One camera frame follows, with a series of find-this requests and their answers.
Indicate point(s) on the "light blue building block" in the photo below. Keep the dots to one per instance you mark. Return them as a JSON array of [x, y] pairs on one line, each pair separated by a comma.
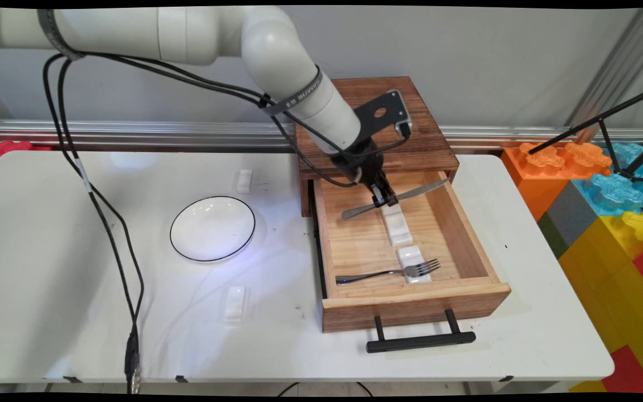
[[614, 192]]

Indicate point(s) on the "grey plastic building block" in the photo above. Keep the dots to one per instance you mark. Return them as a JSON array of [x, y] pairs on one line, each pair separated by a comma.
[[570, 215]]

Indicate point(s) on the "silver table knife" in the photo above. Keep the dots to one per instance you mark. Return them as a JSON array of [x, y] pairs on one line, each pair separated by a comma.
[[419, 191]]

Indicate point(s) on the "white plate black rim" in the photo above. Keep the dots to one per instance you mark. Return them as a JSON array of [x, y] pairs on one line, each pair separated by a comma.
[[212, 228]]

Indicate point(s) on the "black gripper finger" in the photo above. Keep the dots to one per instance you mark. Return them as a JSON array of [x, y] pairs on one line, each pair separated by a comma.
[[378, 198], [391, 195]]

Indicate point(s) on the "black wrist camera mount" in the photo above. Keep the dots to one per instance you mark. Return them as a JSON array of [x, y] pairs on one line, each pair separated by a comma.
[[391, 106]]

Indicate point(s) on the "silver fork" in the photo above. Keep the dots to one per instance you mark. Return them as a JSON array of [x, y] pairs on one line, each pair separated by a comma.
[[377, 274]]

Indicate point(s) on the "horizontal aluminium rail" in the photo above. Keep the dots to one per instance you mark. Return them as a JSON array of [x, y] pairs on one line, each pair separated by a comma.
[[132, 134]]

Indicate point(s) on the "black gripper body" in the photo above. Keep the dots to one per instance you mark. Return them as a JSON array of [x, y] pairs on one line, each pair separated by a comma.
[[363, 164]]

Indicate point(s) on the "dark wooden drawer cabinet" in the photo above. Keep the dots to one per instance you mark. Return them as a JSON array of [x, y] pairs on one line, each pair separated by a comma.
[[427, 134]]

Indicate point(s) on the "large yellow building block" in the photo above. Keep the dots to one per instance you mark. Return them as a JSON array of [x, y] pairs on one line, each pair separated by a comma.
[[606, 290]]

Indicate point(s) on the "slanted aluminium profile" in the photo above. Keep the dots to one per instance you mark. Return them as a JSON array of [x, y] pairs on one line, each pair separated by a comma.
[[614, 67]]

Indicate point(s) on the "black tripod stand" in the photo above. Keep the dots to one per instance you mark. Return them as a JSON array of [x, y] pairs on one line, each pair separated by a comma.
[[606, 134]]

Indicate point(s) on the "orange plastic building block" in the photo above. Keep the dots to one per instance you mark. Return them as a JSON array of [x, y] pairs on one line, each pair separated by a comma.
[[545, 178]]

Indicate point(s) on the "white ceramic cutlery rest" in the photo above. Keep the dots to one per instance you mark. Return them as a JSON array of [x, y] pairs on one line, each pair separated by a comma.
[[235, 304], [398, 228], [244, 181], [409, 257]]

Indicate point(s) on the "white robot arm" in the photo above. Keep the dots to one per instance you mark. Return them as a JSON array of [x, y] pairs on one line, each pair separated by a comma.
[[198, 33]]

